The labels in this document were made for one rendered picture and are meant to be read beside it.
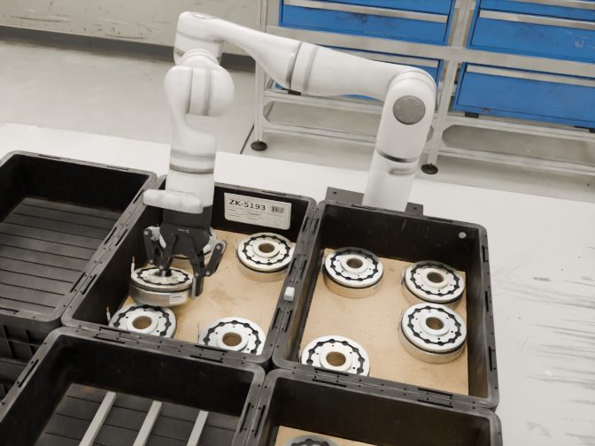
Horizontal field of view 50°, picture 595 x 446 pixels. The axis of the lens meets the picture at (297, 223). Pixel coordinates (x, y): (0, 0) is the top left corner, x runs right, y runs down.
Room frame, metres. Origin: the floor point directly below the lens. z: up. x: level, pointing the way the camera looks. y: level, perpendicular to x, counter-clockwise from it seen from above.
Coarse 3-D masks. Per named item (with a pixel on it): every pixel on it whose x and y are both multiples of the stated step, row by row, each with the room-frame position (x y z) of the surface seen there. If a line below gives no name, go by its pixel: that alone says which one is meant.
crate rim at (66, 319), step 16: (160, 176) 0.98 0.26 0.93; (240, 192) 0.95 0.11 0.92; (256, 192) 0.95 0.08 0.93; (272, 192) 0.95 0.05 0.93; (144, 208) 0.88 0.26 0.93; (128, 224) 0.83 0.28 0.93; (304, 224) 0.86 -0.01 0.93; (304, 240) 0.82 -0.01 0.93; (112, 256) 0.75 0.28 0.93; (96, 272) 0.71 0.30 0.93; (288, 272) 0.74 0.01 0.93; (80, 304) 0.64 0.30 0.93; (64, 320) 0.60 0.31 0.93; (80, 320) 0.61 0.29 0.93; (272, 320) 0.63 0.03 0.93; (128, 336) 0.58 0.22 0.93; (144, 336) 0.59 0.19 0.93; (160, 336) 0.59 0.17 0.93; (272, 336) 0.60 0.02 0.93; (208, 352) 0.57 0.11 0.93; (224, 352) 0.57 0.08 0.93; (240, 352) 0.57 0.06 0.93; (272, 352) 0.58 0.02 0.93
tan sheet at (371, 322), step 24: (384, 264) 0.89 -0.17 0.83; (408, 264) 0.90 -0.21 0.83; (384, 288) 0.83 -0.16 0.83; (312, 312) 0.76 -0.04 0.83; (336, 312) 0.76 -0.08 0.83; (360, 312) 0.76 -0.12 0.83; (384, 312) 0.77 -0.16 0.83; (456, 312) 0.78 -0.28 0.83; (312, 336) 0.70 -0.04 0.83; (360, 336) 0.71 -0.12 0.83; (384, 336) 0.71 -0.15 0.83; (384, 360) 0.66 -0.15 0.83; (408, 360) 0.67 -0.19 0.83; (456, 360) 0.67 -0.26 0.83; (432, 384) 0.62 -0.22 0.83; (456, 384) 0.63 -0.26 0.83
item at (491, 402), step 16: (320, 208) 0.91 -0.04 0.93; (352, 208) 0.92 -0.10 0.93; (368, 208) 0.93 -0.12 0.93; (320, 224) 0.87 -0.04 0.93; (448, 224) 0.90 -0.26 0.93; (464, 224) 0.90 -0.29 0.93; (480, 240) 0.86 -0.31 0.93; (304, 256) 0.78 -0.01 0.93; (480, 256) 0.81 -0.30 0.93; (304, 272) 0.74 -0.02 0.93; (480, 272) 0.78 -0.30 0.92; (288, 304) 0.67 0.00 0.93; (288, 320) 0.65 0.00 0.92; (288, 336) 0.61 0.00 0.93; (496, 352) 0.61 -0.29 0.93; (272, 368) 0.56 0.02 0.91; (288, 368) 0.55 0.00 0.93; (304, 368) 0.55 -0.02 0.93; (320, 368) 0.55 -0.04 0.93; (496, 368) 0.58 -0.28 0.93; (368, 384) 0.53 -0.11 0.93; (384, 384) 0.54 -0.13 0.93; (400, 384) 0.54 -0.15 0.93; (496, 384) 0.55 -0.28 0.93; (448, 400) 0.52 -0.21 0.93; (464, 400) 0.52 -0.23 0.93; (480, 400) 0.52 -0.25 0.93; (496, 400) 0.52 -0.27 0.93
